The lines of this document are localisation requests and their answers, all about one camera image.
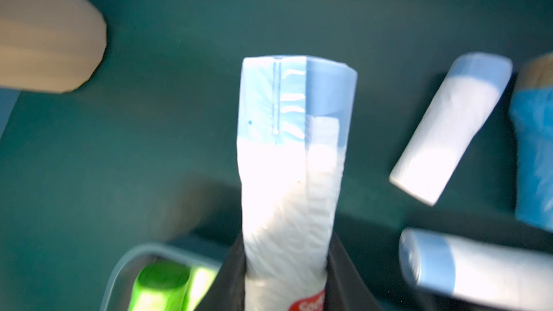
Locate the blue trash bag roll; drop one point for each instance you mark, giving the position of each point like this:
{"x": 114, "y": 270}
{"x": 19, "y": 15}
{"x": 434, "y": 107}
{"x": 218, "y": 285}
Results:
{"x": 531, "y": 113}

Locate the white roll lying flat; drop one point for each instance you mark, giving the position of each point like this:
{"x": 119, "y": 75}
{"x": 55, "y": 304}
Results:
{"x": 481, "y": 273}

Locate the dark teal storage box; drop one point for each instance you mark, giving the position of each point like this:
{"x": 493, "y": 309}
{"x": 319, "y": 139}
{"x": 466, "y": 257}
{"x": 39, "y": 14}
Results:
{"x": 187, "y": 251}

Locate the green trash bag roll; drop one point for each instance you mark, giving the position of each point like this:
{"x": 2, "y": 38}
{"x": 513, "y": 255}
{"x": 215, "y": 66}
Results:
{"x": 161, "y": 285}
{"x": 201, "y": 279}

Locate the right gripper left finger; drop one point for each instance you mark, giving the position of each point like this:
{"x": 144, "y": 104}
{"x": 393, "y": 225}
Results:
{"x": 227, "y": 292}

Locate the flower pot with plant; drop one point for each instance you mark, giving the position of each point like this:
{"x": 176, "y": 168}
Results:
{"x": 51, "y": 46}

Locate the white trash bag roll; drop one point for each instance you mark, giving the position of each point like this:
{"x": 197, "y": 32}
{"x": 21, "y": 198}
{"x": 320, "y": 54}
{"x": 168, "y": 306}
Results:
{"x": 294, "y": 118}
{"x": 464, "y": 101}

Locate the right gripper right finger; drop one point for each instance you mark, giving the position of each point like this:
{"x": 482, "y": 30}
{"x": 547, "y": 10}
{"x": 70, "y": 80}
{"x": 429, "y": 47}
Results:
{"x": 345, "y": 289}

